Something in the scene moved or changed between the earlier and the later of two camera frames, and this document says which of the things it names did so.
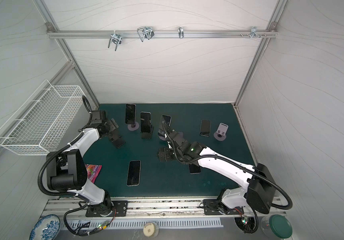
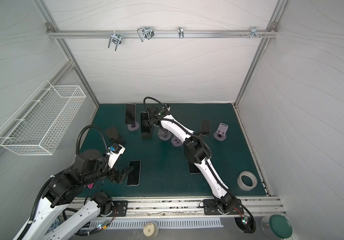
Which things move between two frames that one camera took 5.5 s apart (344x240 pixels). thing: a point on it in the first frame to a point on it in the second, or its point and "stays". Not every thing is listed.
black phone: x=133 y=175 stays
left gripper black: x=112 y=124 to x=115 y=176
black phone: x=205 y=127 stays
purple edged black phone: x=194 y=169 stays
